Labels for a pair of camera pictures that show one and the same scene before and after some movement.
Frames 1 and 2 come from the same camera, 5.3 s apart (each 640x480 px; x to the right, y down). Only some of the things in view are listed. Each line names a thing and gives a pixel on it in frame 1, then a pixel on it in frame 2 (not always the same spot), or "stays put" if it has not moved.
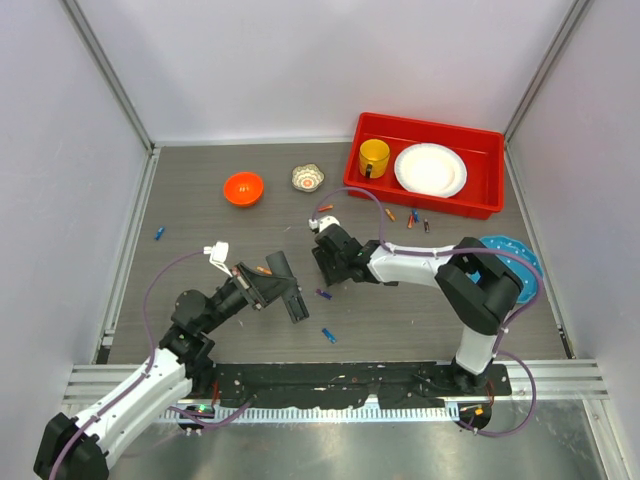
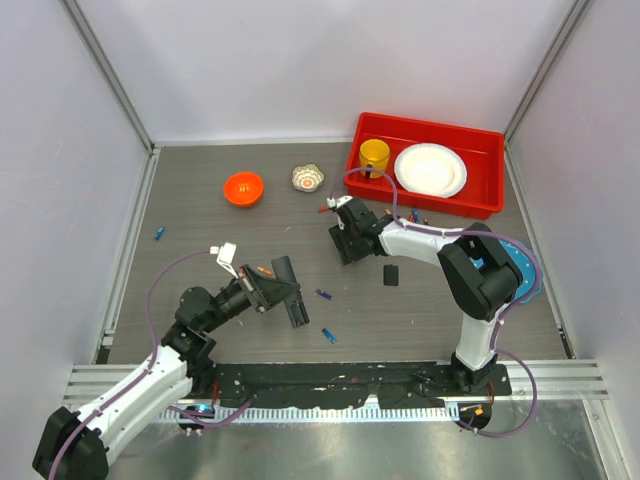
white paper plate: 431,169 stays put
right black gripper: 323,261 -> 340,237
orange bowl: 244,189 stays put
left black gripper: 260,289 stays put
